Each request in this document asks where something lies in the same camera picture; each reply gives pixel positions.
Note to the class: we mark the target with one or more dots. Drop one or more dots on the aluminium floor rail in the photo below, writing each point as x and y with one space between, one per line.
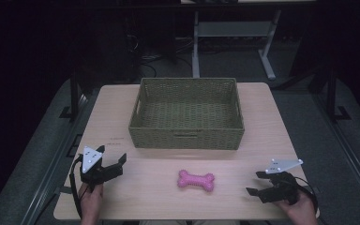
350 150
53 162

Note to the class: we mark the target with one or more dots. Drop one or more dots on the green woven basket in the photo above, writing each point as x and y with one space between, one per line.
186 137

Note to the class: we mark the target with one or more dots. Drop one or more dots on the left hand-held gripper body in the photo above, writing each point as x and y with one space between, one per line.
95 170

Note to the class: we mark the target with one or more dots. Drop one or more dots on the pink bone dog toy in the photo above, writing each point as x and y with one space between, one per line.
196 180

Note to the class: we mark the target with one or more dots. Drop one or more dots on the black metal stand post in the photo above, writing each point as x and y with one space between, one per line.
332 93
74 97

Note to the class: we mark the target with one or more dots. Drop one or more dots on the person's left hand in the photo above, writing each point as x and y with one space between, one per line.
90 200

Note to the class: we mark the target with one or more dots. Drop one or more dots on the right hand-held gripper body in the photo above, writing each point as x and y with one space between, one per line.
281 187

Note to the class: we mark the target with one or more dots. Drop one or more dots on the person's right hand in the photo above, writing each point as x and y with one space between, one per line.
301 207

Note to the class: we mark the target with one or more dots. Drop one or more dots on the grey metal table frame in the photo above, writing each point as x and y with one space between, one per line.
231 29

